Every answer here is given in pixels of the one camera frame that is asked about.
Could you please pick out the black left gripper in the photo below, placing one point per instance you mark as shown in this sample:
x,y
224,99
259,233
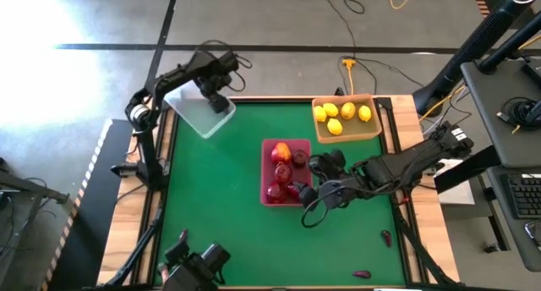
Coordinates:
x,y
213,84

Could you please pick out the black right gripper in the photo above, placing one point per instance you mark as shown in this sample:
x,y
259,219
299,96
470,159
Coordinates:
x,y
334,174

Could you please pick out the dark red apple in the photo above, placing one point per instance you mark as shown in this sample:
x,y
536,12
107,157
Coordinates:
x,y
300,157
283,172
275,192
293,190

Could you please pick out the clear plastic basket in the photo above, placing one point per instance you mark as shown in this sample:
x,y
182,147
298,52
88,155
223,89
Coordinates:
x,y
198,113

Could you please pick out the red yellow apple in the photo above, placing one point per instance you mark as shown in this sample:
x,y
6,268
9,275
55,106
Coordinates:
x,y
281,152

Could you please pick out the pink plastic basket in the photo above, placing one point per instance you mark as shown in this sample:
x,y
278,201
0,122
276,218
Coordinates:
x,y
265,177

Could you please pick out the yellow lemon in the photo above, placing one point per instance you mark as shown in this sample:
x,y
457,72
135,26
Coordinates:
x,y
364,113
334,126
348,110
320,113
330,109

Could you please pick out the small dark red object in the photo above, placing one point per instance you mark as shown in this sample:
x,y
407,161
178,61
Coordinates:
x,y
386,238

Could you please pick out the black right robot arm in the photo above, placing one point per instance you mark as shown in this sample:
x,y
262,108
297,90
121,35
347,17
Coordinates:
x,y
406,160

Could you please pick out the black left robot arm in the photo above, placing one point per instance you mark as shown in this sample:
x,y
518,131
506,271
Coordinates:
x,y
169,79

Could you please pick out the orange plastic basket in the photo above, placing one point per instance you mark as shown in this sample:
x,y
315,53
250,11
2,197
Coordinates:
x,y
355,132

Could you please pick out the small purple eggplant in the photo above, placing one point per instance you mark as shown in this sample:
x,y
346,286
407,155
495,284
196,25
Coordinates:
x,y
362,274

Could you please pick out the white box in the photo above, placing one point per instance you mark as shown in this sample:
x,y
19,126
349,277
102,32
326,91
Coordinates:
x,y
456,185

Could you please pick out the black floor mat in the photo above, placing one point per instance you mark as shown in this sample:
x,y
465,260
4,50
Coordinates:
x,y
93,206

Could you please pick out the dark grey desk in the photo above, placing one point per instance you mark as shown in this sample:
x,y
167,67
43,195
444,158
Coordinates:
x,y
498,126

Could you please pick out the black monitor pole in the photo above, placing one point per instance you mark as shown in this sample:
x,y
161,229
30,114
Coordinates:
x,y
473,50

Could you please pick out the black keyboard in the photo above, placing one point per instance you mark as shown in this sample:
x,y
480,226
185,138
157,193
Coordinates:
x,y
524,196

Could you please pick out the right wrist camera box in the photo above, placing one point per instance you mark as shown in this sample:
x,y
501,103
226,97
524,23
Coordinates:
x,y
334,196

